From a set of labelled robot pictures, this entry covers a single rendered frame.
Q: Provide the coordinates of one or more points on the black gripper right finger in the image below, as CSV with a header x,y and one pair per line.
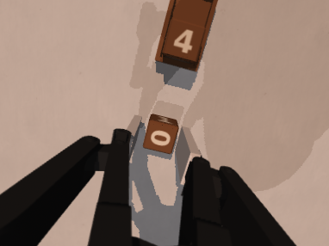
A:
x,y
205,220

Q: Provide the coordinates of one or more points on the brown rectangular tray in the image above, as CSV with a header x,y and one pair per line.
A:
x,y
199,12

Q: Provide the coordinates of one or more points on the brown cube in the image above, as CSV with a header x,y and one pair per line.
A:
x,y
183,41
161,134

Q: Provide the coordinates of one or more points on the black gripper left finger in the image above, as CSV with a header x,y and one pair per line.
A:
x,y
31,207

